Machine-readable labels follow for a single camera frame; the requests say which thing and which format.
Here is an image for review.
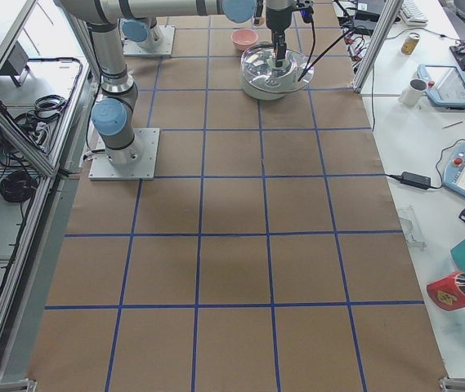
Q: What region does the clear plastic holder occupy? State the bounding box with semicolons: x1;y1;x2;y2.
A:
397;206;427;249

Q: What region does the white keyboard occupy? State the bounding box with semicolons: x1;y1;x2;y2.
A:
400;0;428;25

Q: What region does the black power adapter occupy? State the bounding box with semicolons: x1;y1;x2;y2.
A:
387;171;443;190

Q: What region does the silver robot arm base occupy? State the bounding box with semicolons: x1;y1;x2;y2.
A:
120;19;176;57

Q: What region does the pink bowl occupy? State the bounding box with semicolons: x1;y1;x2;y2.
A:
230;29;258;51

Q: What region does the aluminium frame post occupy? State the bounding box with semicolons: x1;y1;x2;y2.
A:
352;0;403;93

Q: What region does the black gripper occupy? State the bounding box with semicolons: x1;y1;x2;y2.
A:
265;0;294;67

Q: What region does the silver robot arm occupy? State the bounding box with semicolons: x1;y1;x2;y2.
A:
60;1;297;180

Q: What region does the clear glass pot lid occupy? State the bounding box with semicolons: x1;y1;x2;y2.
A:
240;42;314;88

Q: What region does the grey metal box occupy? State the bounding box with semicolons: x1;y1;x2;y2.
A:
0;42;31;87

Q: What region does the pale green cooking pot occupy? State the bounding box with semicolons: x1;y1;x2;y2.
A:
239;76;306;101

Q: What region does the upper teach pendant tablet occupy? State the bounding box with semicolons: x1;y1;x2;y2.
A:
417;65;465;109

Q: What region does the white mug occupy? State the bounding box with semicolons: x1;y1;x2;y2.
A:
398;78;427;107

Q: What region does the coiled black cable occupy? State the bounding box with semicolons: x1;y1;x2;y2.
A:
0;169;39;204

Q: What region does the brown paper table mat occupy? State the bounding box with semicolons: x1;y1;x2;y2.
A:
28;16;445;391

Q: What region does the yellow drink can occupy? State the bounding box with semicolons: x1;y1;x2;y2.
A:
400;33;420;56

